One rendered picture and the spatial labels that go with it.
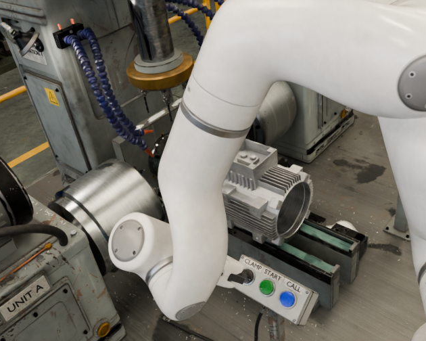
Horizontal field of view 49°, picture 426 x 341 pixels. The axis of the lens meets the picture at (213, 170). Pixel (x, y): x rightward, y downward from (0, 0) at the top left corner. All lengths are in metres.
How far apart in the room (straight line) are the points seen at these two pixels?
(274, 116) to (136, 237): 0.89
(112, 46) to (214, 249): 0.91
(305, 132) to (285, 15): 1.19
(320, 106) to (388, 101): 1.23
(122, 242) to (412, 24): 0.46
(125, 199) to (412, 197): 0.73
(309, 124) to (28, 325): 1.08
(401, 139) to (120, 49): 1.01
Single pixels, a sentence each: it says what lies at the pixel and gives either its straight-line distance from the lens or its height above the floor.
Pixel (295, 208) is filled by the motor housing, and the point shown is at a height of 0.96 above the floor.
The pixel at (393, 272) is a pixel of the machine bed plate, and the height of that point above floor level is 0.80.
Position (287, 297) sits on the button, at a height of 1.07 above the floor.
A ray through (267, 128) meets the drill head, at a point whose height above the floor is 1.06.
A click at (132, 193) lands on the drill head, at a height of 1.13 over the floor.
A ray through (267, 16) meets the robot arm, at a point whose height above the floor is 1.66.
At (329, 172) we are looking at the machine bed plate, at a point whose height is 0.80.
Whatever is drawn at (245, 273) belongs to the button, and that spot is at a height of 1.07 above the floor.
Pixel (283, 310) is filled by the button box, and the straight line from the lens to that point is 0.95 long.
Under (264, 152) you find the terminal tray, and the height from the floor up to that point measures 1.12.
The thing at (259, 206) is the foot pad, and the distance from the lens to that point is 1.13.
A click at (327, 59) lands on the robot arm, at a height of 1.63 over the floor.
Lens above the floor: 1.82
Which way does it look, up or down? 36 degrees down
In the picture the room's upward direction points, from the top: 9 degrees counter-clockwise
